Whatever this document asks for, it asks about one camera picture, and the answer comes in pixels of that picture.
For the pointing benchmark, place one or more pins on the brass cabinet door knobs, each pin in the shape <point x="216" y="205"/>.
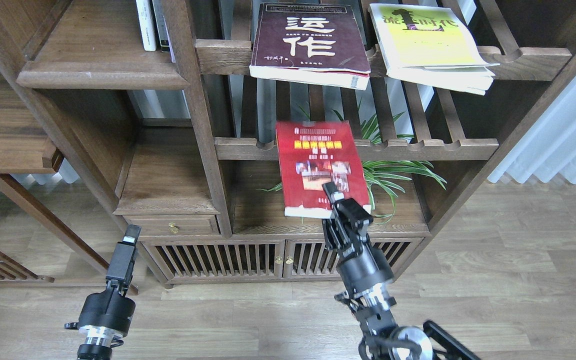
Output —
<point x="284" y="260"/>

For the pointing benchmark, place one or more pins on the dark upright book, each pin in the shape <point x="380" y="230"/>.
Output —
<point x="160" y="22"/>

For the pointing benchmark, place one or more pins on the white curtain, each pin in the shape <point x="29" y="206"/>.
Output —
<point x="547" y="152"/>

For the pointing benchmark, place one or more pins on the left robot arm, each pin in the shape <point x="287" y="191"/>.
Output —
<point x="98" y="344"/>

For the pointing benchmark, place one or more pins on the dark red book white characters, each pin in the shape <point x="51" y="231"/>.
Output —
<point x="317" y="44"/>

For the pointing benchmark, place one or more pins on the wooden side furniture left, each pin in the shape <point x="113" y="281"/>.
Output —
<point x="31" y="249"/>

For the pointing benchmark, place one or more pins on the brass drawer knob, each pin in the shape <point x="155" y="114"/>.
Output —
<point x="173" y="228"/>

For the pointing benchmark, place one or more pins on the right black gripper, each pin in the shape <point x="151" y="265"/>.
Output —
<point x="350" y="221"/>

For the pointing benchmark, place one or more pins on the green spider plant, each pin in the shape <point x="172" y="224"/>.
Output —
<point x="382" y="174"/>

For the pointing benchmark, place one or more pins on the white upright book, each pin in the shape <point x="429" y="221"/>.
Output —
<point x="146" y="24"/>

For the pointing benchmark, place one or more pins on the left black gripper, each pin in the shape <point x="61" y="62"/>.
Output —
<point x="110" y="309"/>

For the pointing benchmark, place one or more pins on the dark wooden bookshelf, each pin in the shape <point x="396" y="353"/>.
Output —
<point x="159" y="142"/>

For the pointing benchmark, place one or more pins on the yellow green cover book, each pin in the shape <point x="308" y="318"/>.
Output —
<point x="429" y="45"/>

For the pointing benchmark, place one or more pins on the red cover book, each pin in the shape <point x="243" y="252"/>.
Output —
<point x="312" y="153"/>

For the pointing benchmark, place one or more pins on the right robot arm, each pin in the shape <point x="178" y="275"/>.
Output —
<point x="384" y="339"/>

